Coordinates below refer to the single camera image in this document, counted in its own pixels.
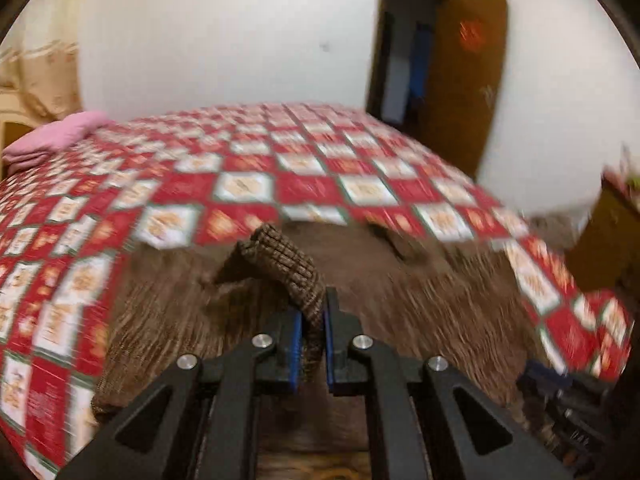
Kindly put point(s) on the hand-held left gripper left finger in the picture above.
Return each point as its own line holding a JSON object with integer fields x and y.
{"x": 295, "y": 352}

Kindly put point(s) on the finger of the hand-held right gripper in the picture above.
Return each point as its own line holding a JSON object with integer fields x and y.
{"x": 542, "y": 377}

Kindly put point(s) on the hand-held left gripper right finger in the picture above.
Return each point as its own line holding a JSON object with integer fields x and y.
{"x": 329, "y": 355}

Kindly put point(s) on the brown knit sweater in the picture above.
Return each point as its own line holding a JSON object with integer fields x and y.
{"x": 200, "y": 310}

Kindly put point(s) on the brown wooden cabinet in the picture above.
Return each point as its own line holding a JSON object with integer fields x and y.
{"x": 605, "y": 240}

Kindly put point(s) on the red checked bear-print blanket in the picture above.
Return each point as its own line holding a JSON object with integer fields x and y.
{"x": 300, "y": 160}

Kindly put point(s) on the brown wooden door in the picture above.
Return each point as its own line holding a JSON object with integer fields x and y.
{"x": 460, "y": 105}

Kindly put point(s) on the blue hanging garment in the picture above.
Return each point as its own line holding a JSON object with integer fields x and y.
{"x": 420, "y": 60}

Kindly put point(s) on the pink folded cloth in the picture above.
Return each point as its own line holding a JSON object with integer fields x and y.
{"x": 55, "y": 135}

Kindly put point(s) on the red door decoration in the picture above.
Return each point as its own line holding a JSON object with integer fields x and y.
{"x": 472, "y": 35}

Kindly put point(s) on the yellow wooden headboard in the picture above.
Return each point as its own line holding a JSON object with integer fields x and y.
{"x": 17, "y": 135}

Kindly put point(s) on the beige patterned curtain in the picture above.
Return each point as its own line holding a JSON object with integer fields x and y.
{"x": 35, "y": 80}

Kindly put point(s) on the dark door frame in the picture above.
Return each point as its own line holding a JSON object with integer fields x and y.
{"x": 376, "y": 60}

